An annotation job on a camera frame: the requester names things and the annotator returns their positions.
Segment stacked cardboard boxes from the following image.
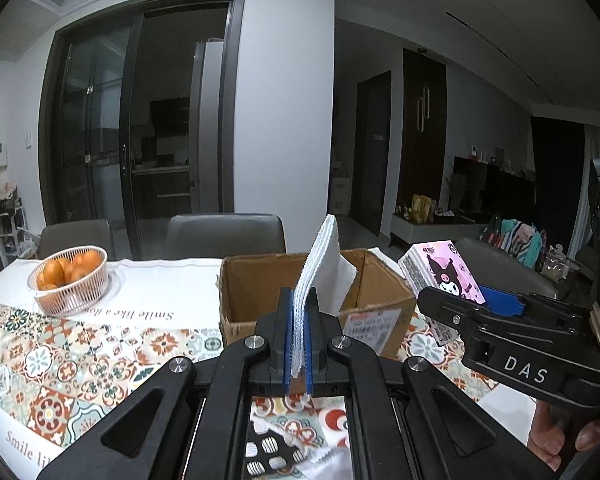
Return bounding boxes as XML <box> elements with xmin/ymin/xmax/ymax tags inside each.
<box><xmin>328</xmin><ymin>160</ymin><xmax>354</xmax><ymax>215</ymax></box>

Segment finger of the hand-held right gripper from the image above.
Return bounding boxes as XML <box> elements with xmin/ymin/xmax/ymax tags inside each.
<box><xmin>477</xmin><ymin>284</ymin><xmax>527</xmax><ymax>317</ymax></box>
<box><xmin>417</xmin><ymin>286</ymin><xmax>487</xmax><ymax>334</ymax></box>

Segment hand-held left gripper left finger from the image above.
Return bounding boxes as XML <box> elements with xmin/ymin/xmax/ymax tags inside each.
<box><xmin>35</xmin><ymin>287</ymin><xmax>296</xmax><ymax>480</ymax></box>

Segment dark tall cabinet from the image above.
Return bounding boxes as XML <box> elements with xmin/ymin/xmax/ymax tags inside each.
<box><xmin>398</xmin><ymin>48</ymin><xmax>449</xmax><ymax>212</ymax></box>

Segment pink tissue pack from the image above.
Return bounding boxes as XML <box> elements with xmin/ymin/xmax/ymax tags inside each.
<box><xmin>397</xmin><ymin>241</ymin><xmax>489</xmax><ymax>349</ymax></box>

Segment pile of oranges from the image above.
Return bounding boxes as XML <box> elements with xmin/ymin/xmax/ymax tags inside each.
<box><xmin>36</xmin><ymin>250</ymin><xmax>104</xmax><ymax>292</ymax></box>

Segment person's right hand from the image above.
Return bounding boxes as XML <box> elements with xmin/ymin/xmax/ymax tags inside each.
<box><xmin>527</xmin><ymin>400</ymin><xmax>600</xmax><ymax>472</ymax></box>

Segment white shoe rack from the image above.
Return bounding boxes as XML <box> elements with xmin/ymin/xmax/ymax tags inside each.
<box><xmin>0</xmin><ymin>182</ymin><xmax>37</xmax><ymax>262</ymax></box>

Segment white low cabinet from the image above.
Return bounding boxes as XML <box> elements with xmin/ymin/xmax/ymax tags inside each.
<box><xmin>390</xmin><ymin>209</ymin><xmax>492</xmax><ymax>249</ymax></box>

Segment silver refrigerator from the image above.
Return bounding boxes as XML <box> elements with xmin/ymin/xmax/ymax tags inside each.
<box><xmin>188</xmin><ymin>39</ymin><xmax>226</xmax><ymax>214</ymax></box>

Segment dark interior door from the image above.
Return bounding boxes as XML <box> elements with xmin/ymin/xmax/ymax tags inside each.
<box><xmin>354</xmin><ymin>70</ymin><xmax>392</xmax><ymax>239</ymax></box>

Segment patterned tablecloth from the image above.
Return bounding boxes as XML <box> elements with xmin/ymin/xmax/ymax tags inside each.
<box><xmin>0</xmin><ymin>247</ymin><xmax>531</xmax><ymax>480</ymax></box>

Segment yellow packets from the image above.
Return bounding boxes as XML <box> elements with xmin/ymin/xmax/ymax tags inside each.
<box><xmin>397</xmin><ymin>194</ymin><xmax>439</xmax><ymax>224</ymax></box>

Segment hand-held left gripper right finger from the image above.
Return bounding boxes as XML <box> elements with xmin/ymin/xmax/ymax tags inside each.
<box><xmin>304</xmin><ymin>294</ymin><xmax>556</xmax><ymax>480</ymax></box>

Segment white fruit basket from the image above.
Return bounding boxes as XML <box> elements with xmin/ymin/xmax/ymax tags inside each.
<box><xmin>28</xmin><ymin>245</ymin><xmax>110</xmax><ymax>317</ymax></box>

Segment sliding glass door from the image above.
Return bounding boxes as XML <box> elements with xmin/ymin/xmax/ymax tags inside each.
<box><xmin>37</xmin><ymin>0</ymin><xmax>249</xmax><ymax>257</ymax></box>

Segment black white patterned cloth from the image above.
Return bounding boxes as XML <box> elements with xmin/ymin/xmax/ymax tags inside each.
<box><xmin>245</xmin><ymin>420</ymin><xmax>309</xmax><ymax>480</ymax></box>

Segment cardboard box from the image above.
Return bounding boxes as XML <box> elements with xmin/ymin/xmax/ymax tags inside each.
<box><xmin>218</xmin><ymin>247</ymin><xmax>417</xmax><ymax>362</ymax></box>

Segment dark sideboard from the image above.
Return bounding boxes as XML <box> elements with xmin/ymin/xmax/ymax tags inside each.
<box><xmin>452</xmin><ymin>155</ymin><xmax>537</xmax><ymax>217</ymax></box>

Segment white waffle cloth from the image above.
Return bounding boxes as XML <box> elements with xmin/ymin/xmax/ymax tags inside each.
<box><xmin>287</xmin><ymin>214</ymin><xmax>359</xmax><ymax>379</ymax></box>

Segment pile of colourful clothes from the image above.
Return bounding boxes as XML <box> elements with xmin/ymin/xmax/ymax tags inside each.
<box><xmin>479</xmin><ymin>216</ymin><xmax>549</xmax><ymax>269</ymax></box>

